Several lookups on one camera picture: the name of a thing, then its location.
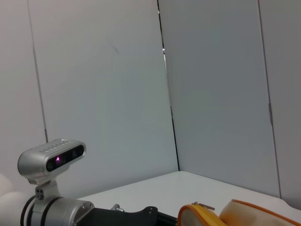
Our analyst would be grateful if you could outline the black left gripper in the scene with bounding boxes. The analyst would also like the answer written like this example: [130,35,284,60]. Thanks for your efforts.
[75,206,180,226]

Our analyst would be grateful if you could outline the beige orange-trimmed food bag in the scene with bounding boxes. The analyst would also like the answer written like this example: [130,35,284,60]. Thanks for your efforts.
[177,199,301,226]

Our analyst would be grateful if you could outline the metal zipper pull tab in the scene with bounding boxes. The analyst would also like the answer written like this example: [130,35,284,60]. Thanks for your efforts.
[191,201,216,211]

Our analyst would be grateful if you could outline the silver connector with black cable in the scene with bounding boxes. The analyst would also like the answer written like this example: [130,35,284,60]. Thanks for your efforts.
[110,203,126,213]

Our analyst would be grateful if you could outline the silver camera mount bracket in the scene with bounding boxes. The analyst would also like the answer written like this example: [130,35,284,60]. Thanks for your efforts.
[34,179,59,206]

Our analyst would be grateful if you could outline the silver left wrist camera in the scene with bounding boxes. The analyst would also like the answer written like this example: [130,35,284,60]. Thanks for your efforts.
[17,138,87,187]

